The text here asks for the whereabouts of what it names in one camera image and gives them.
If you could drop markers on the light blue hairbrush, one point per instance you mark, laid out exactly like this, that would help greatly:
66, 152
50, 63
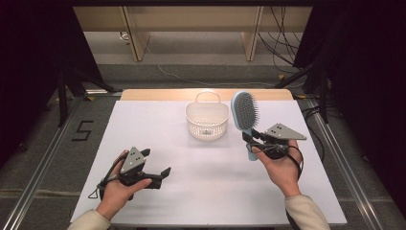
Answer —
245, 110

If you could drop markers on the dark curtain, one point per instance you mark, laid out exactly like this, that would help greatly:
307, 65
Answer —
28, 64
367, 80

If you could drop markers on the white plastic basket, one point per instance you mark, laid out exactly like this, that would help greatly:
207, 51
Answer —
207, 121

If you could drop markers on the wooden table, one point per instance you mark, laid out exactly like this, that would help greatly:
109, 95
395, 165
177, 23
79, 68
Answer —
153, 95

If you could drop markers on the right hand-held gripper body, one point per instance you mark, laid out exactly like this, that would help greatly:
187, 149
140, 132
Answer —
281, 132

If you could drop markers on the person's right hand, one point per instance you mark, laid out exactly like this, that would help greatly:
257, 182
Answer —
282, 172

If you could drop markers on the person's left hand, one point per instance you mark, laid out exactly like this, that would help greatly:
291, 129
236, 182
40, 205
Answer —
115, 191

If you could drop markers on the white table mat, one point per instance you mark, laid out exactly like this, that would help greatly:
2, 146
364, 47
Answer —
191, 166

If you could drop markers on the black metal stand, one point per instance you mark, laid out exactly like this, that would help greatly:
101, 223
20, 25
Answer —
63, 96
323, 96

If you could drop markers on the aluminium floor rail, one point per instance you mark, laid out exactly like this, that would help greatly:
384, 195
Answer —
348, 172
35, 179

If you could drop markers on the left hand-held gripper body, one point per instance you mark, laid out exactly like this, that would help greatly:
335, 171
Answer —
132, 160

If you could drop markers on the beige wooden desk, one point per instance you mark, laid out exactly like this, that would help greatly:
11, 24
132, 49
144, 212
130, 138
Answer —
191, 17

